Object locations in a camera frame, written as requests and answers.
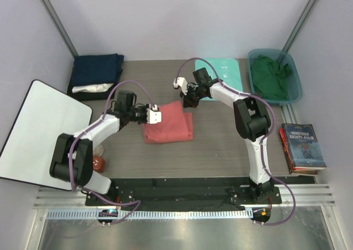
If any white mug orange inside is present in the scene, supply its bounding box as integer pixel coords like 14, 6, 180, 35
93, 144, 104, 157

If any black folded t shirt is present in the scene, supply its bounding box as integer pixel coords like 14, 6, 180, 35
67, 76, 120, 101

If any aluminium corner post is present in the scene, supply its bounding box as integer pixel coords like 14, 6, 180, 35
40, 0, 78, 57
281, 0, 319, 53

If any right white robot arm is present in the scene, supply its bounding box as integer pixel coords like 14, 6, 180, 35
173, 68, 274, 203

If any left aluminium corner post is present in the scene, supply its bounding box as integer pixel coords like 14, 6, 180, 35
40, 0, 78, 57

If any nineteen eighty-four book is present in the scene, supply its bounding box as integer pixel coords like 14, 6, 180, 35
281, 123, 327, 171

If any white board black rim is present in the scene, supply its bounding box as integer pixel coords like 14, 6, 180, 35
1, 80, 93, 190

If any teal plastic basin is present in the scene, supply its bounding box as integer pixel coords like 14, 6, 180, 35
248, 49, 302, 105

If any red book underneath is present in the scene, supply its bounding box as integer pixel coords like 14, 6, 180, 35
279, 128, 318, 177

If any brown cube mug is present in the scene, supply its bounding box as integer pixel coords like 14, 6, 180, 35
93, 156, 106, 173

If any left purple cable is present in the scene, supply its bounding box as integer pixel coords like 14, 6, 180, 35
67, 79, 155, 225

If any green t shirt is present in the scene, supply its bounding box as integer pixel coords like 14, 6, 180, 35
250, 55, 292, 101

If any navy folded t shirt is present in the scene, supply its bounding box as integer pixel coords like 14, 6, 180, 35
70, 54, 124, 87

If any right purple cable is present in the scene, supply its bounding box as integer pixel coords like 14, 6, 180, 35
176, 57, 297, 227

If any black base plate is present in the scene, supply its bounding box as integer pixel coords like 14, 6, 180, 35
85, 177, 282, 212

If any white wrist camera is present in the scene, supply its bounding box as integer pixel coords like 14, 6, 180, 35
146, 104, 162, 124
173, 77, 188, 95

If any white slotted cable duct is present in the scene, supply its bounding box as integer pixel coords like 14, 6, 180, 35
46, 208, 253, 220

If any purple cable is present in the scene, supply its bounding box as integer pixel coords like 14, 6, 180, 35
176, 57, 297, 227
67, 79, 155, 225

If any right aluminium corner post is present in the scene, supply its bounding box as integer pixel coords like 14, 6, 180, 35
281, 0, 319, 53

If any teal cutting board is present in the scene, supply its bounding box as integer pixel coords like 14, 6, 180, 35
195, 58, 243, 101

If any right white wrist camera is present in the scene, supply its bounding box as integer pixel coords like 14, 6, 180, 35
173, 77, 188, 95

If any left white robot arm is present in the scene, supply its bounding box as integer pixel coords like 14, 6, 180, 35
49, 91, 153, 205

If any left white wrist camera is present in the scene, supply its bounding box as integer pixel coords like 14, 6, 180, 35
146, 104, 162, 124

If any pink t shirt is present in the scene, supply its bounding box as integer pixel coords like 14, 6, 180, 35
142, 101, 194, 144

